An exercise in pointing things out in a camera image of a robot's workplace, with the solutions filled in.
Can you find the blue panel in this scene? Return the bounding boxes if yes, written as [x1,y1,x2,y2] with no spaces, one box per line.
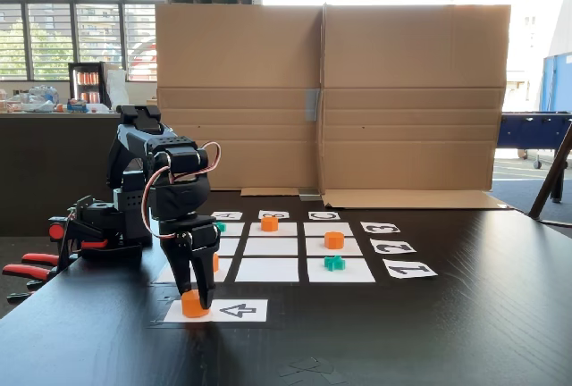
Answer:
[539,51,572,113]

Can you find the clear plastic bag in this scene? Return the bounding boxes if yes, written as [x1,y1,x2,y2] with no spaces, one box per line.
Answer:
[20,85,60,113]

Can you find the brown stand leg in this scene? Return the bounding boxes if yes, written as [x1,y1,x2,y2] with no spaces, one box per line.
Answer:
[527,121,572,220]

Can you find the black framed window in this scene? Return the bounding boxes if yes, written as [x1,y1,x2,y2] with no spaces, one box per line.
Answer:
[0,0,167,83]

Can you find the white sheet with arrow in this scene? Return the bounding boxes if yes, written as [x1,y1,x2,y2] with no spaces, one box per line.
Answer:
[163,298,269,323]

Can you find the white paper bag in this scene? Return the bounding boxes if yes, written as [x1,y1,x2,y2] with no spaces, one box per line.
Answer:
[105,68,131,108]

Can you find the white red servo cable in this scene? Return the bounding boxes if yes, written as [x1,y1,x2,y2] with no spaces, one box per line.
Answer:
[141,140,223,241]

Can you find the brown cardboard screen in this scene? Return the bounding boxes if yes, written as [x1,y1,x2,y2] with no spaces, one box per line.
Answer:
[155,1,515,211]

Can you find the white sheet with number 3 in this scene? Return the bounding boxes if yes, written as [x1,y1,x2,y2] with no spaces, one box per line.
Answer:
[360,221,401,234]

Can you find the black drinks fridge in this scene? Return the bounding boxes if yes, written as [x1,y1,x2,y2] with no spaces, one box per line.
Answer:
[68,62,113,111]

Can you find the white sheet with number 1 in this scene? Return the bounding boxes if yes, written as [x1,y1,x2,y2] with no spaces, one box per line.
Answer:
[383,258,439,280]

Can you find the white sheet with number 2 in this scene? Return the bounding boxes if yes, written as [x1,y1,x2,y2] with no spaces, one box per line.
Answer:
[369,238,417,255]

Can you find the blue table football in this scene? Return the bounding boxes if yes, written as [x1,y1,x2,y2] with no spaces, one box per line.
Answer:
[496,111,572,171]

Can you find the dark counter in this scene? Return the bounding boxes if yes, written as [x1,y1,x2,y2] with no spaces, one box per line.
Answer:
[0,110,155,238]

